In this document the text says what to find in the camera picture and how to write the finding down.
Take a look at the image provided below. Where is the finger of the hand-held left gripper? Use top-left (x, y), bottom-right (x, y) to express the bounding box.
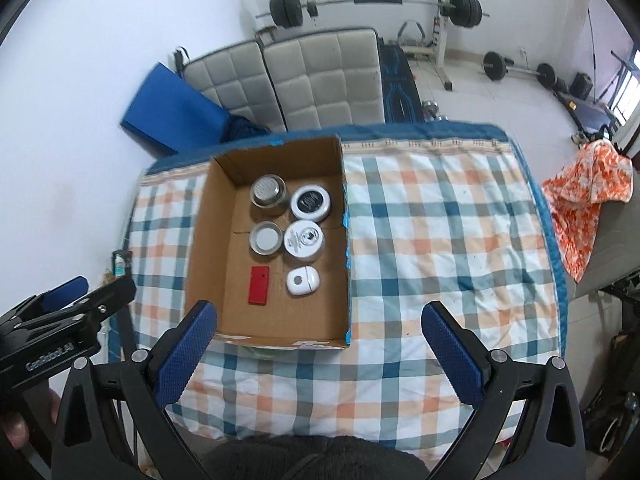
top-left (0, 275), bottom-right (91, 335)
top-left (30, 276), bottom-right (138, 332)

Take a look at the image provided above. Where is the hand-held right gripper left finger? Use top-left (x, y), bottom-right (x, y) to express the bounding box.
top-left (50, 300), bottom-right (219, 480)

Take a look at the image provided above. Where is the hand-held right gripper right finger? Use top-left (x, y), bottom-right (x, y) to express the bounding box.
top-left (421, 301), bottom-right (587, 480)

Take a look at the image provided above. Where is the red box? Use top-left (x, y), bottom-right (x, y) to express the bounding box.
top-left (247, 266), bottom-right (271, 307)

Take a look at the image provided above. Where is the cardboard box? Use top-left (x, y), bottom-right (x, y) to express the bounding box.
top-left (184, 135), bottom-right (353, 350)

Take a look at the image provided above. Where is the white oval device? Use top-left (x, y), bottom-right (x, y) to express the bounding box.
top-left (286, 266), bottom-right (321, 296)

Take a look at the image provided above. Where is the white cream jar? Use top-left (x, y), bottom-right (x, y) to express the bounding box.
top-left (283, 220), bottom-right (326, 262)

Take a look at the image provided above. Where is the perforated steel strainer cup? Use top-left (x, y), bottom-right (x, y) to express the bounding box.
top-left (250, 175), bottom-right (288, 209)

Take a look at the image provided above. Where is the black and white round jar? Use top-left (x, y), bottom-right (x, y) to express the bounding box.
top-left (290, 185), bottom-right (332, 222)

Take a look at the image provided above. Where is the person's left hand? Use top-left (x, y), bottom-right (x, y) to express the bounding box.
top-left (0, 387), bottom-right (62, 448)

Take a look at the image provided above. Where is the plaid blanket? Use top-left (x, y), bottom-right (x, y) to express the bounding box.
top-left (127, 122), bottom-right (568, 453)

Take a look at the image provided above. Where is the black bicycle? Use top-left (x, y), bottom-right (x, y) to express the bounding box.
top-left (584, 270), bottom-right (640, 461)

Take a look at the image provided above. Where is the blue foam mat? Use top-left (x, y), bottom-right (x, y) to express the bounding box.
top-left (119, 62), bottom-right (232, 156)

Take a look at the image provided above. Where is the grey table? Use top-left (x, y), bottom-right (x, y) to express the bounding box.
top-left (575, 195), bottom-right (640, 301)

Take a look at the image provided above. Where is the dark blue cloth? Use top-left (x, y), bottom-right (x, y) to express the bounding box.
top-left (220, 115), bottom-right (272, 144)

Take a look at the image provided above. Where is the orange floral cloth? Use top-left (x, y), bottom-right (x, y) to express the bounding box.
top-left (542, 139), bottom-right (633, 283)

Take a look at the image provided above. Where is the blue patterned exercise mat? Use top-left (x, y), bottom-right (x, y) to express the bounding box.
top-left (378, 42), bottom-right (424, 124)

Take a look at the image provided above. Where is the black exercise machine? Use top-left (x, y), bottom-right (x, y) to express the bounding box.
top-left (557, 72), bottom-right (623, 133)

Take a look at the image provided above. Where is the grey quilted folding mattress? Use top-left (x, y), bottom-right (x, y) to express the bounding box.
top-left (181, 26), bottom-right (387, 133)

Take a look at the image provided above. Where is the small barbell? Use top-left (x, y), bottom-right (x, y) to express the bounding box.
top-left (482, 51), bottom-right (558, 89)

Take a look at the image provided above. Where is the white squat rack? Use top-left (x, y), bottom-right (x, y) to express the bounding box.
top-left (298, 0), bottom-right (457, 92)

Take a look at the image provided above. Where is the barbell with black plates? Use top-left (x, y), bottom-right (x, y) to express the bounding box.
top-left (269, 0), bottom-right (484, 29)

